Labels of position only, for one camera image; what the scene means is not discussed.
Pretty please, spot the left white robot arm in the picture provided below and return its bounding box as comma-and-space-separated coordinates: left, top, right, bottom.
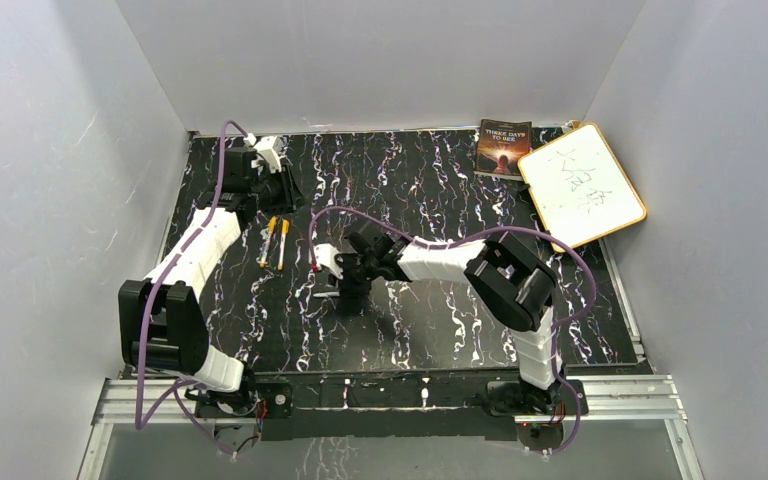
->
118, 136, 304, 416

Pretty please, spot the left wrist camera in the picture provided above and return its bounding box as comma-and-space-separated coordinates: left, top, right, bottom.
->
244, 134, 284, 173

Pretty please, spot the whiteboard with wooden frame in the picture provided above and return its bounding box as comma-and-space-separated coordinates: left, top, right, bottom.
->
518, 123, 648, 248

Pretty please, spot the purple cable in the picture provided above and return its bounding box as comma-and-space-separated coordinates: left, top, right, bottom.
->
134, 119, 253, 458
307, 206, 599, 456

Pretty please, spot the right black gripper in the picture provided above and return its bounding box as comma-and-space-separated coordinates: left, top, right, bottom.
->
329, 252, 381, 296

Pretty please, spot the white marker pen yellow end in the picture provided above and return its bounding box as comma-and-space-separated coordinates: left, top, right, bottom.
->
277, 219, 290, 271

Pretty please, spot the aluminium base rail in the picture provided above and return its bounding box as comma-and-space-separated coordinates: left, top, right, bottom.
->
79, 371, 703, 479

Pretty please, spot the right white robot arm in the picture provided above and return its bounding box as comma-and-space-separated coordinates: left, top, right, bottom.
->
313, 221, 563, 414

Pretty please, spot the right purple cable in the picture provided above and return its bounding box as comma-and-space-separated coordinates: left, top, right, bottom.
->
307, 206, 599, 456

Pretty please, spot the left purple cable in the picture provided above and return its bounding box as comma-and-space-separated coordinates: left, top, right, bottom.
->
134, 119, 253, 458

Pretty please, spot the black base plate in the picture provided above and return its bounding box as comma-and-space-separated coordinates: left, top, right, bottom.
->
185, 367, 589, 448

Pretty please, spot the dark book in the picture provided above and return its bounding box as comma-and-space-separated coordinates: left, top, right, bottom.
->
474, 119, 532, 181

